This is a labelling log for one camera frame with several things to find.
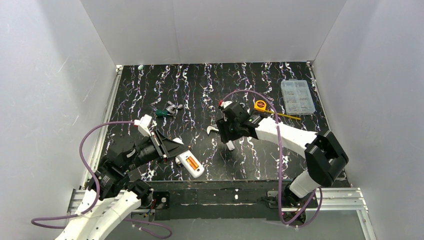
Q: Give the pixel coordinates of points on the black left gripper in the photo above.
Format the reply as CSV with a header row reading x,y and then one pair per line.
x,y
159,144

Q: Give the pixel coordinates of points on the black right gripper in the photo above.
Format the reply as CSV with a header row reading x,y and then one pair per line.
x,y
226,129

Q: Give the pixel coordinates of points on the white remote battery cover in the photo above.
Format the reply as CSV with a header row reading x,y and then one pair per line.
x,y
230,145

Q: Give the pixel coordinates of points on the orange battery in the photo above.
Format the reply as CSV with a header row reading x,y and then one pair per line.
x,y
193,164

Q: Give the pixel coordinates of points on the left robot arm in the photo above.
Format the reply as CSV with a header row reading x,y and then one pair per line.
x,y
111,196

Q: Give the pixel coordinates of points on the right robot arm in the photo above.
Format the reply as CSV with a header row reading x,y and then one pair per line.
x,y
325,158

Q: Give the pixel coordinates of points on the white plastic valve fitting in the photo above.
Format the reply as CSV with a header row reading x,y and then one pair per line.
x,y
183,153

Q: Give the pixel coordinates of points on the yellow tape measure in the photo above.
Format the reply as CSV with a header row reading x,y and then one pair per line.
x,y
260,105

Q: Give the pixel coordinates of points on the clear plastic screw box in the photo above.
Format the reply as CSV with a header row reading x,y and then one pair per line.
x,y
297,97

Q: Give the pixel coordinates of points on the red handled ratchet wrench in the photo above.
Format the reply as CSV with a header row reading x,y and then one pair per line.
x,y
212,128

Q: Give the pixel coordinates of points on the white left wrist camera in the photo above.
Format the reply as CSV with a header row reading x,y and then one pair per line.
x,y
143,125

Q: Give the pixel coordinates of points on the green handled screwdriver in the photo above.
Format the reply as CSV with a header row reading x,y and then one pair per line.
x,y
162,113

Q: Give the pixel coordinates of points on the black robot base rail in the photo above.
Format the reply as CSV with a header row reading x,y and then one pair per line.
x,y
240,199

